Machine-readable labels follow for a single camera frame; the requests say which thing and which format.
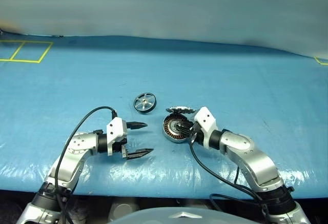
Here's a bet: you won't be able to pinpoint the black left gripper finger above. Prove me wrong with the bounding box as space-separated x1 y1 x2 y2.
127 121 149 130
126 148 154 160

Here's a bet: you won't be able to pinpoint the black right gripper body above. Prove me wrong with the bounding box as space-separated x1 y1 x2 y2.
189 122 203 146

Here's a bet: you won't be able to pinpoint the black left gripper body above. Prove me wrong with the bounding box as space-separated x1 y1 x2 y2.
112 120 130 160

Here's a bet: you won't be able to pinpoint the round silver toothed lid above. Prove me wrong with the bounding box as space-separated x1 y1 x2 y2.
166 105 197 115

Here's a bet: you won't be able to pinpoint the round motor housing copper windings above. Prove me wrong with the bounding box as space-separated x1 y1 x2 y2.
161 113 195 144

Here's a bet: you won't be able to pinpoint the silver spoked rotor wheel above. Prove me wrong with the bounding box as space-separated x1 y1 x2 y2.
133 92 157 114

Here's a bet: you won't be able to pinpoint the blue plastic table cover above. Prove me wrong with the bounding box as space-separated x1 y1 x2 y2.
0 33 328 200

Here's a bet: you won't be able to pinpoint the grey cylinder under table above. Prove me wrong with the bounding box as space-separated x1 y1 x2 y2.
109 201 140 222

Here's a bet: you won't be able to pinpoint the grey robot torso dome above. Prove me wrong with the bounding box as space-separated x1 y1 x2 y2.
107 207 218 224

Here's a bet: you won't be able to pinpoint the yellow tape double square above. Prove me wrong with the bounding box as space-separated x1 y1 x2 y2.
0 40 54 64

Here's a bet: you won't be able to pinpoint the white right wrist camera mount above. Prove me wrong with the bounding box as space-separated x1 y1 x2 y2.
194 107 219 148

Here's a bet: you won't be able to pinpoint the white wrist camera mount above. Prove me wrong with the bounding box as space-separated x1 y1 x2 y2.
106 117 128 156
194 107 219 148

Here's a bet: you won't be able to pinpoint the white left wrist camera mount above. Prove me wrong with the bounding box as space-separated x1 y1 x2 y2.
106 117 128 156

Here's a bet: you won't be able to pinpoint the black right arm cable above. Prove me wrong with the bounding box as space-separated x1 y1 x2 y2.
189 129 270 224

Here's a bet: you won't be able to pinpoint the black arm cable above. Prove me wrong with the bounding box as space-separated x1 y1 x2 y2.
189 129 270 224
54 106 118 224

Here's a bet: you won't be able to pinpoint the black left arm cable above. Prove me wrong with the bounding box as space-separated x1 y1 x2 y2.
54 106 118 224

